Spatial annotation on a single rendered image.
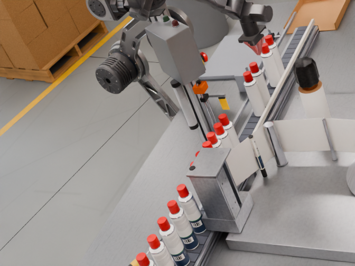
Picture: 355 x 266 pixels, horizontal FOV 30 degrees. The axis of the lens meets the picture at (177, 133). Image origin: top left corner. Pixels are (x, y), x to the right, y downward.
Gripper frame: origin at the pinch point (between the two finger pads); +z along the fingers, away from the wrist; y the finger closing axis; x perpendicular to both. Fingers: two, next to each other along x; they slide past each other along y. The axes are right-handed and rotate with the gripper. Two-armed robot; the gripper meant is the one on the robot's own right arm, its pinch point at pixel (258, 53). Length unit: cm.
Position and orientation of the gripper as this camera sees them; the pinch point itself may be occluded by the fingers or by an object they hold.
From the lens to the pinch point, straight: 248.9
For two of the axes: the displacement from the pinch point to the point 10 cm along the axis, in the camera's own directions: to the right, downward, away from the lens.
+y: 5.6, -6.4, 5.2
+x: -7.5, -1.4, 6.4
